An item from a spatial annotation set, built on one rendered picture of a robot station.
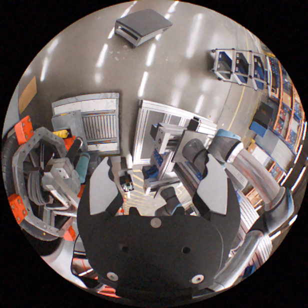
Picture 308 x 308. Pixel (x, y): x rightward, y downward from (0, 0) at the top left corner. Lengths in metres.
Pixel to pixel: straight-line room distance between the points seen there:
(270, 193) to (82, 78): 1.54
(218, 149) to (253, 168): 0.17
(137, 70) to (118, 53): 0.32
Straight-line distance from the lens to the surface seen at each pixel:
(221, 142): 0.42
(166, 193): 0.83
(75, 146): 0.41
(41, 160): 0.68
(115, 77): 1.15
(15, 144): 0.54
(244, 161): 0.40
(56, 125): 1.17
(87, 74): 1.22
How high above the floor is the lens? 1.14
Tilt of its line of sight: 45 degrees down
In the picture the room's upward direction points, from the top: 149 degrees clockwise
